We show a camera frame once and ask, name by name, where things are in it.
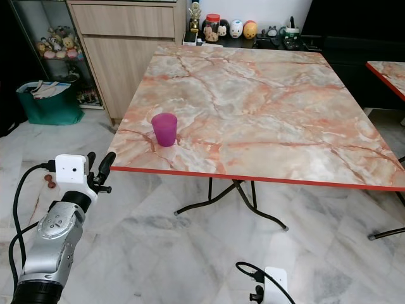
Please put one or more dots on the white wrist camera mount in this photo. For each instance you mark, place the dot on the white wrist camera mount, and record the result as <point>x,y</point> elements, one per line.
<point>275,285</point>
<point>71,171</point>

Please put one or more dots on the pink plastic cup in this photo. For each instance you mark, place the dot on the pink plastic cup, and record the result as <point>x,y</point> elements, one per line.
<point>164,130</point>

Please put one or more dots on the yellow round toy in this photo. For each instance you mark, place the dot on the yellow round toy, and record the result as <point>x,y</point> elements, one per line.
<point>250,30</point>

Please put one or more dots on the green shopping bag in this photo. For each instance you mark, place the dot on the green shopping bag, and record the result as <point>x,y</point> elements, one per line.
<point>50,111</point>

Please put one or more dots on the gold trophy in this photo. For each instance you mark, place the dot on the gold trophy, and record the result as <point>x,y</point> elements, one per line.
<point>194,23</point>

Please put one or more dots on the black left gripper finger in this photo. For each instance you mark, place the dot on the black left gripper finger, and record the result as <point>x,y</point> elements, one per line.
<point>92,159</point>
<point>106,166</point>

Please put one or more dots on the black television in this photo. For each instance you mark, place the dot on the black television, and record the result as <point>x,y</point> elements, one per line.
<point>354,16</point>

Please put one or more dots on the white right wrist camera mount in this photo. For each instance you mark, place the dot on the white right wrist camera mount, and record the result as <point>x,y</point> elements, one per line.
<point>275,285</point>

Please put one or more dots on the black white round toy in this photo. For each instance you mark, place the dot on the black white round toy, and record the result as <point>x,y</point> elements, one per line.
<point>224,30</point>

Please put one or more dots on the white blue round toy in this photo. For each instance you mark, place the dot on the white blue round toy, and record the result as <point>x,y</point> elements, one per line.
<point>236,29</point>

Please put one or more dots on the green mug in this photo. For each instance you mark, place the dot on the green mug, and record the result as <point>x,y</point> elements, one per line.
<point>292,35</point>

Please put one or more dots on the light wooden cabinet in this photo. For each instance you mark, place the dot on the light wooden cabinet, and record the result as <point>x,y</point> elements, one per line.
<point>133,63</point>

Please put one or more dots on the glass display cabinet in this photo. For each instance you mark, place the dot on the glass display cabinet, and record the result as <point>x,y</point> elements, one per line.
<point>31,25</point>

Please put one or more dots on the plush toy heap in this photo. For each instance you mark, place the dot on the plush toy heap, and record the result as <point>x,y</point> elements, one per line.
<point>58,44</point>

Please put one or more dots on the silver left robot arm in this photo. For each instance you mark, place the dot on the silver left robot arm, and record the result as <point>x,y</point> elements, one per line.
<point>54,240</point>

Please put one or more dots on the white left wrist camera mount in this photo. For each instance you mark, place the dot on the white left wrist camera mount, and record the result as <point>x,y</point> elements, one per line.
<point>71,171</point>

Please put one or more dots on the small brown floor object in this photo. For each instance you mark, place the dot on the small brown floor object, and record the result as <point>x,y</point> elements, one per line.
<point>49,182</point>

